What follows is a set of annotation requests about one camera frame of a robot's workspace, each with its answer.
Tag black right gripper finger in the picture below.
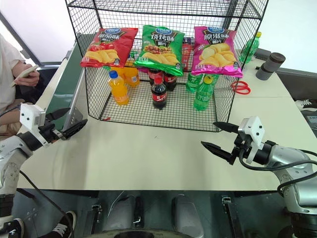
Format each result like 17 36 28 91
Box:
212 121 240 133
201 141 235 165

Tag green potato chips bag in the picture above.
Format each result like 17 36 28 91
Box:
133 24 186 76

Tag grey rounded robot foot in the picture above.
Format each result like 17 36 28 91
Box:
171 194 206 238
103 195 136 235

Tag magenta potato chips bag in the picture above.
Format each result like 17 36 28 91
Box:
192 26 243 79

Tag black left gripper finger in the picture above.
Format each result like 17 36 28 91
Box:
46 107 71 122
60 119 89 141

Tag cola bottle red cap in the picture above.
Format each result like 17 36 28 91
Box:
150 76 168 110

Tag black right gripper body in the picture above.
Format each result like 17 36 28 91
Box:
231 132 252 165

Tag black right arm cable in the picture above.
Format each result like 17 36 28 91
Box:
238 148 317 198

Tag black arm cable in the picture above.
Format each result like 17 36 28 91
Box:
17 170 75 238
238 148 317 198

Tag black wire mesh rack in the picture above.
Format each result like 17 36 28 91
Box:
64 0 269 132

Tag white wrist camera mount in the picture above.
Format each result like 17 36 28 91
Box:
19 103 50 147
237 116 265 165

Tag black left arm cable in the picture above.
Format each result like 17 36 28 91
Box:
17 170 75 238

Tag person in white shirt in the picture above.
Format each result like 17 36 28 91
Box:
0 33 42 137

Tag green conveyor belt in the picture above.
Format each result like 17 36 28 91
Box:
46 32 93 136

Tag white smartphone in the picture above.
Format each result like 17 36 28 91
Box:
11 64 40 87

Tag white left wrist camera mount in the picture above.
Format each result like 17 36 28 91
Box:
19 103 50 147

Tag orange soda bottle blue cap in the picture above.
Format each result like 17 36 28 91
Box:
107 70 129 107

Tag person's hand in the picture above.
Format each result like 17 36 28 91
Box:
14 66 41 87

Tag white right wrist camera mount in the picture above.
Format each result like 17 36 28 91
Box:
237 116 265 165

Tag red handled scissors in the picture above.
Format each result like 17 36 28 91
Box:
230 80 251 95

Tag grey cylinder stack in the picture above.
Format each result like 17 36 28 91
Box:
255 52 286 80

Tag red potato chips bag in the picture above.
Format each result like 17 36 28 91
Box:
79 27 139 68

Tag red snack packets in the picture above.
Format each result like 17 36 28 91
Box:
182 36 196 70

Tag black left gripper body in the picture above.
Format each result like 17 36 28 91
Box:
37 120 65 145

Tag black canvas sneaker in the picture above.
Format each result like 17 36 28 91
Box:
51 210 77 238
0 218 25 238

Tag green soda bottle yellow cap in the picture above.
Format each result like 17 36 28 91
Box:
238 31 263 64
193 75 215 112

